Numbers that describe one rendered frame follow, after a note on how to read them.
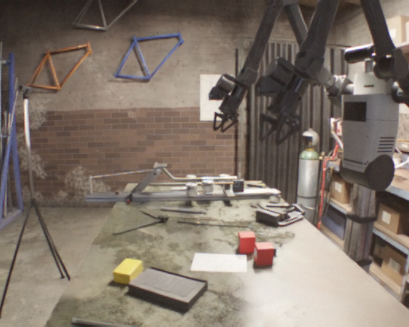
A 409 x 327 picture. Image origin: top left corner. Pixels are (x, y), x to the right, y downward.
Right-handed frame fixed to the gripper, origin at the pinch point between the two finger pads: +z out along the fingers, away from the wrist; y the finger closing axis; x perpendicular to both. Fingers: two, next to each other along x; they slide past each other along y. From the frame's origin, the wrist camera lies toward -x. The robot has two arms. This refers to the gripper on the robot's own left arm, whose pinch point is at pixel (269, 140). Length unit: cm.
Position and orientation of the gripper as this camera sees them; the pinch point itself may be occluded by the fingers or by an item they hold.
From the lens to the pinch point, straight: 87.7
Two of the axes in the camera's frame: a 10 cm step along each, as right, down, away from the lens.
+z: -4.8, 8.8, 0.1
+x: 8.4, 4.5, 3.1
